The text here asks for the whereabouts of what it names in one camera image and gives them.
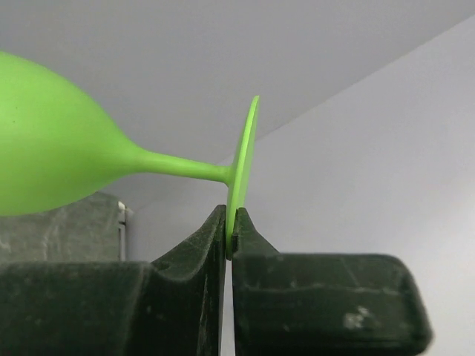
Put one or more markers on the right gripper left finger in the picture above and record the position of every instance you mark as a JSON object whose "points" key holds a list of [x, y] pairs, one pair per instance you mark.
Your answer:
{"points": [[170, 306]]}

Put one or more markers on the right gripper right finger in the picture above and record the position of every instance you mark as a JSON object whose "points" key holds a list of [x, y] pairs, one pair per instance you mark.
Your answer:
{"points": [[322, 303]]}

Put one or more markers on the green wine glass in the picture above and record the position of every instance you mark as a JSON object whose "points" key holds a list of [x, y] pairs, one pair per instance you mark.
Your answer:
{"points": [[58, 146]]}

